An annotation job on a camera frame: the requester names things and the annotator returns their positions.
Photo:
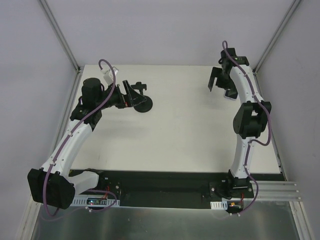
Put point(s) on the aluminium rail extrusion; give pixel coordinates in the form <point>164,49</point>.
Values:
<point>280,191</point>

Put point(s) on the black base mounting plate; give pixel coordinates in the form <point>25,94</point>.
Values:
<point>174,190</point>

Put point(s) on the phone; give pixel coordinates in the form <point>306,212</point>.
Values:
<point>230,95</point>

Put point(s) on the right aluminium frame post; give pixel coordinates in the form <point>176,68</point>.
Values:
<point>277,34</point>

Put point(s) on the aluminium frame post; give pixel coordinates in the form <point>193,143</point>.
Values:
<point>59,34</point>
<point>277,34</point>

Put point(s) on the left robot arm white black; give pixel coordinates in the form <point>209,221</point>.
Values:
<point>51,184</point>

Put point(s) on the right white cable duct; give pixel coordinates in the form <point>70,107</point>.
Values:
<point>219,205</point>

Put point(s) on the left white cable duct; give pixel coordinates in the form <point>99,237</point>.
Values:
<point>94,202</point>

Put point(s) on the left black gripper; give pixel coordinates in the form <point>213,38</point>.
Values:
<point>126,93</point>

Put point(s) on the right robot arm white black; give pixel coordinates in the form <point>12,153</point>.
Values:
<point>250,121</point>

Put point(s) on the black phone stand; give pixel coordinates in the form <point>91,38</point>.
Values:
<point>146,105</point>

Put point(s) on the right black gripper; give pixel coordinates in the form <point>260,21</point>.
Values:
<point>222,81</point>

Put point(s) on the left aluminium frame post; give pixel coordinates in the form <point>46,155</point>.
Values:
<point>59,34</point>

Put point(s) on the white cable duct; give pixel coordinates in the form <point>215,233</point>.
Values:
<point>94,202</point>
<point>219,205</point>

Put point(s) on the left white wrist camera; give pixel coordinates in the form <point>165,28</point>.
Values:
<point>108,75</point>

